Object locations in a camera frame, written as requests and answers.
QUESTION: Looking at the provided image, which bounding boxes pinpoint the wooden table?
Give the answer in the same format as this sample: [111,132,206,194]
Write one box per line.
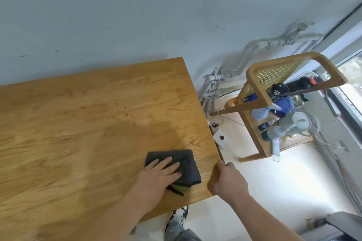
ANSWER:
[0,57,224,241]

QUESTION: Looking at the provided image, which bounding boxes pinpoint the wooden rattan chair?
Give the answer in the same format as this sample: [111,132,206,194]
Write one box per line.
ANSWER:
[210,52,348,163]

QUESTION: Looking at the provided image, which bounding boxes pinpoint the person's right hand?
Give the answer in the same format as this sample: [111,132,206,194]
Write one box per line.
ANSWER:
[207,160,249,206]

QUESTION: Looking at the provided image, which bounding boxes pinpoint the dark grey cleaning cloth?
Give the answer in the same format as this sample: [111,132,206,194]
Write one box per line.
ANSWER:
[144,149,202,197]

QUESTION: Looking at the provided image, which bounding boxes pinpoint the person's right forearm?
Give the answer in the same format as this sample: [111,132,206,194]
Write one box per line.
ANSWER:
[229,195,305,241]

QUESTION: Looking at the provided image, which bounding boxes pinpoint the person's black white shoe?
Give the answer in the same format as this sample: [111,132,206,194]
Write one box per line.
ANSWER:
[165,205,189,233]

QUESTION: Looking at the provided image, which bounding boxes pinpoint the person's grey trousers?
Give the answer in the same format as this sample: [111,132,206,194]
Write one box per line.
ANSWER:
[165,218,203,241]

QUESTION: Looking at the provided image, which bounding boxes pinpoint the light blue spray bottle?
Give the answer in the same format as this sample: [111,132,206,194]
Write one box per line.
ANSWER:
[251,107,276,120]

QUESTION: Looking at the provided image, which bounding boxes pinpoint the small dark blue bottle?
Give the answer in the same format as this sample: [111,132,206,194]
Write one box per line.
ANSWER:
[258,120,276,132]

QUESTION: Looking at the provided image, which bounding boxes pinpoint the white tube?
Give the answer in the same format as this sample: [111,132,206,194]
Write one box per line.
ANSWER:
[271,139,282,163]

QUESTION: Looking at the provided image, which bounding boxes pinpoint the person's left forearm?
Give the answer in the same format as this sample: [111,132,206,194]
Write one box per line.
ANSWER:
[96,190,163,241]

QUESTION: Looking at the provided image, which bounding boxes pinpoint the window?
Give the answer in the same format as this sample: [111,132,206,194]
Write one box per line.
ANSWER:
[319,3,362,142]

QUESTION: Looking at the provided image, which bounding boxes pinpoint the black treadmill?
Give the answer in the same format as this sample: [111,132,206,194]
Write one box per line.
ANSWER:
[299,211,362,241]

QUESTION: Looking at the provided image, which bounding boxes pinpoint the blue patterned bag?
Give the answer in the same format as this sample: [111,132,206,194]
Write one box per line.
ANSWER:
[271,98,295,119]

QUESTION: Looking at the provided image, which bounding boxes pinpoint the teal capped bottle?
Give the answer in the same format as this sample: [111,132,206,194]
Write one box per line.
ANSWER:
[261,125,295,142]

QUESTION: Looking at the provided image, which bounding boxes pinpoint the person's left hand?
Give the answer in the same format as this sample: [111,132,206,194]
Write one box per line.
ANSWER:
[131,156,183,208]

